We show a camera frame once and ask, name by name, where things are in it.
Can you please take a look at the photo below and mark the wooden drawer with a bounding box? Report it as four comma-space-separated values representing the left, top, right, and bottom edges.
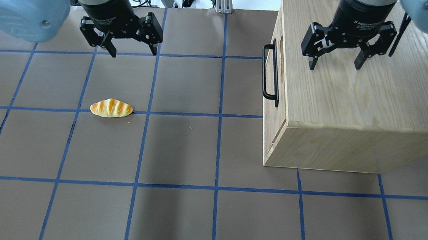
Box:
262, 21, 286, 166

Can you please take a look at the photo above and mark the light wooden drawer cabinet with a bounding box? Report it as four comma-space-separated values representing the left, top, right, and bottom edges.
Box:
273, 0, 428, 174

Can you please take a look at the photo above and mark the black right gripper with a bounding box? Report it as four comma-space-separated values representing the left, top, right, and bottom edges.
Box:
301, 0, 398, 70

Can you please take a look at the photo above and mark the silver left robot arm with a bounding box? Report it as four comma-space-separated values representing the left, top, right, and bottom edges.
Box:
0, 0, 163, 57

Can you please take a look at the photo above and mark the striped toy bread loaf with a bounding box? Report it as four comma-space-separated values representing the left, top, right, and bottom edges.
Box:
89, 98, 134, 118

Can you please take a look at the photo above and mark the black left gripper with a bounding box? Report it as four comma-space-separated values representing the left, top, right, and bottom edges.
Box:
79, 0, 164, 58

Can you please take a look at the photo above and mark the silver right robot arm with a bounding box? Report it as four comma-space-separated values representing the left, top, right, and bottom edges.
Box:
301, 0, 428, 70

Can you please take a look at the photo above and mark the black drawer handle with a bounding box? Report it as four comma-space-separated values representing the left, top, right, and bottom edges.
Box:
258, 38, 284, 108

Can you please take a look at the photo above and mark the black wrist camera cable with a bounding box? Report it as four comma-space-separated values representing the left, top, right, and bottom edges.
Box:
389, 12, 412, 59

